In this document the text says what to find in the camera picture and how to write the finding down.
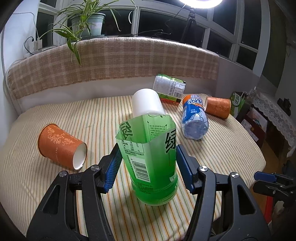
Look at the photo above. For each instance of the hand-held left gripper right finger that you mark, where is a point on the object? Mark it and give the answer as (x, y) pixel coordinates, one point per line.
(184, 169)

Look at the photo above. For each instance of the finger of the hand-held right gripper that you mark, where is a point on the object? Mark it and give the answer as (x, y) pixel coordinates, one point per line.
(264, 176)
(263, 188)

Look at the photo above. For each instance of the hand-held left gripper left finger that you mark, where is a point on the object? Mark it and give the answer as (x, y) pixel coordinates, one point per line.
(112, 168)

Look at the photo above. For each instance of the green cut bottle cup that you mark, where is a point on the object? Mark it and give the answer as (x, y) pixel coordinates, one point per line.
(148, 162)

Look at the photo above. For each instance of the blue label cut bottle cup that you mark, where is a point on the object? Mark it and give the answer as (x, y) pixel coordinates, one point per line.
(193, 115)

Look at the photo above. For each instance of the orange patterned paper cup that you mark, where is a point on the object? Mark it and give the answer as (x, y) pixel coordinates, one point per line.
(57, 143)
(217, 106)

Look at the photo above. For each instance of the white cup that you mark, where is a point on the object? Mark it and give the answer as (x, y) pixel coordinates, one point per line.
(146, 102)

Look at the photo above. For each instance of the clear green label bottle cup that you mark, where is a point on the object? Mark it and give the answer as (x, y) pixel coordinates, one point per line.
(168, 87)

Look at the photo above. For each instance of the dark cardboard box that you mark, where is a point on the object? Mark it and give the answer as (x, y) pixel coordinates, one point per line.
(254, 127)

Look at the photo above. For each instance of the white lace cloth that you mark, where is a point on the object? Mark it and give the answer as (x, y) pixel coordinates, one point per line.
(275, 113)

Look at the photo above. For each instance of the black object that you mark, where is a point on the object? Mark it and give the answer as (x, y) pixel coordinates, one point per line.
(284, 105)

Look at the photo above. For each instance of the green paper bag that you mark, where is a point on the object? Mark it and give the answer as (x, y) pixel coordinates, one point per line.
(238, 104)

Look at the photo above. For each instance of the beige plaid blanket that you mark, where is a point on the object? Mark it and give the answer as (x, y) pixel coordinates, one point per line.
(129, 60)

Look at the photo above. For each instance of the black tripod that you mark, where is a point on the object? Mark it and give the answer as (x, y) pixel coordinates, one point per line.
(190, 25)

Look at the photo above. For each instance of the white power adapter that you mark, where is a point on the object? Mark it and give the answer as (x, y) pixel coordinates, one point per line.
(38, 44)

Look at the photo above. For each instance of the potted spider plant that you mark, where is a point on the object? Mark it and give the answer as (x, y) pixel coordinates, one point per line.
(86, 23)

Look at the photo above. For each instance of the white window frame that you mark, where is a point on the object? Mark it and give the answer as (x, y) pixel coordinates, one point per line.
(233, 44)

